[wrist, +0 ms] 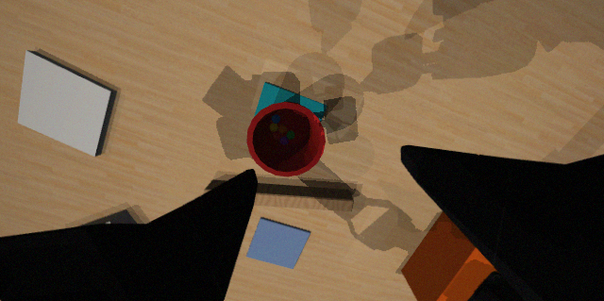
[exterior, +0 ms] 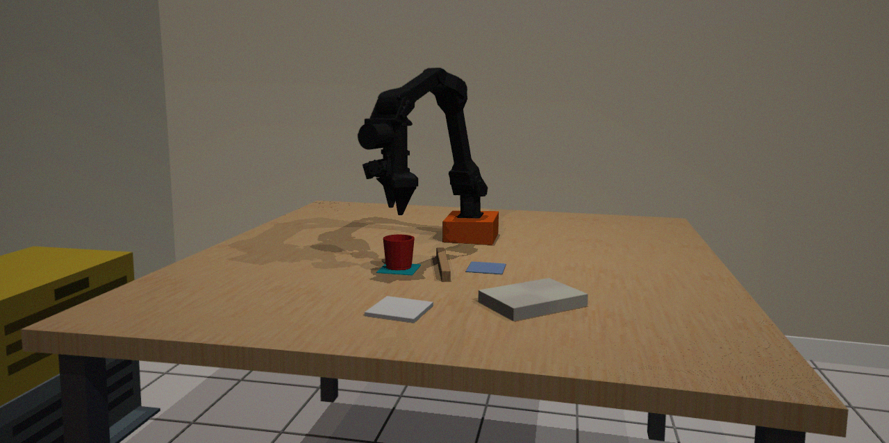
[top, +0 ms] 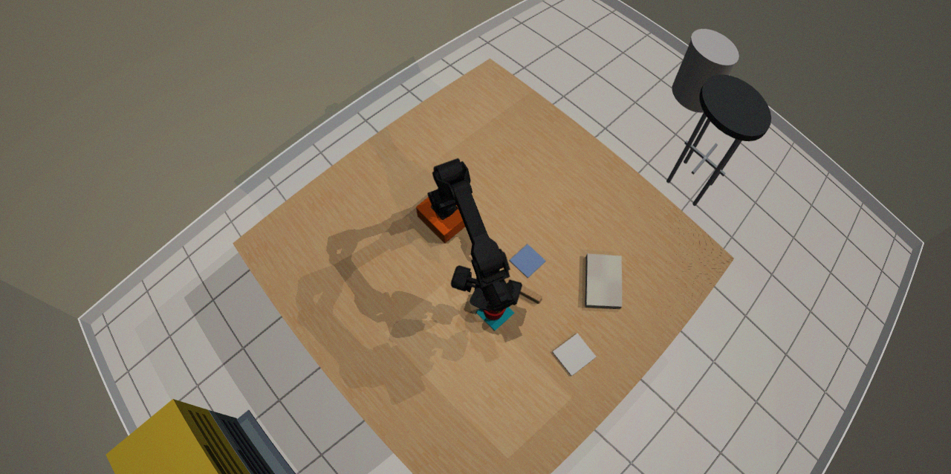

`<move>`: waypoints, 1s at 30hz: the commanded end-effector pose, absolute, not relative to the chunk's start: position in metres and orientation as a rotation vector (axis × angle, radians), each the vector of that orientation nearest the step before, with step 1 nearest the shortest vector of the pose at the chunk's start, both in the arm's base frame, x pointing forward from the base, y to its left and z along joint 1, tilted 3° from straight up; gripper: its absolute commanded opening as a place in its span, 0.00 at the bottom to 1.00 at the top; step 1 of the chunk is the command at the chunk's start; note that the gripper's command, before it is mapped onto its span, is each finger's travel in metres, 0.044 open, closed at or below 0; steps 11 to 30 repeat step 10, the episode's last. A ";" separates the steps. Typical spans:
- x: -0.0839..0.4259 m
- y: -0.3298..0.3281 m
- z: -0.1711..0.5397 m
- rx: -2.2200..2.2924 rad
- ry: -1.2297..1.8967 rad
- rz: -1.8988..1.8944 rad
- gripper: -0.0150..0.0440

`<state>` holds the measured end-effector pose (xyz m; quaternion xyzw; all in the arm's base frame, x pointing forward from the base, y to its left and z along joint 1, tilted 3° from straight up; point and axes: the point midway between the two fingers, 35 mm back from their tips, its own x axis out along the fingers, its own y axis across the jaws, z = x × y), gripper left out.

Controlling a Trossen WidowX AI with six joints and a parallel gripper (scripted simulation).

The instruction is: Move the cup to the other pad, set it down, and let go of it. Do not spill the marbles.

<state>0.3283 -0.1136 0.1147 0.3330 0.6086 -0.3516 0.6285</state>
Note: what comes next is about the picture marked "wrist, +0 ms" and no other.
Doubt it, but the white flat rectangular block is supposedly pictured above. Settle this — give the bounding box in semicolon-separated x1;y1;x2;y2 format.
18;50;117;157

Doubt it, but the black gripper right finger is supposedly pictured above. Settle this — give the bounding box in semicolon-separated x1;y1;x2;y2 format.
401;145;604;301

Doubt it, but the dark red cup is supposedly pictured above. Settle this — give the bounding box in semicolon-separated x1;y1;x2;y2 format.
246;102;326;177

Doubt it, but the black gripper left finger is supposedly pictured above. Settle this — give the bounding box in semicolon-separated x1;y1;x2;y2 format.
0;169;258;301

